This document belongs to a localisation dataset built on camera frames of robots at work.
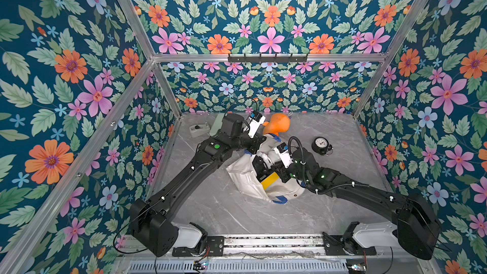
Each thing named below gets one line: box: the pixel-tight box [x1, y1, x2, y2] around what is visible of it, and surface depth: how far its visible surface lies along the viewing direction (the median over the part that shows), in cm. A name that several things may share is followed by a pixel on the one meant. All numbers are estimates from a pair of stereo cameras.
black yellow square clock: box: [252, 155, 280, 190], surface depth 84 cm
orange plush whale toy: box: [262, 112, 291, 137], surface depth 108 cm
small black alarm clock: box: [311, 137, 335, 157], surface depth 103 cm
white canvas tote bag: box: [225, 133, 306, 205], surface depth 78 cm
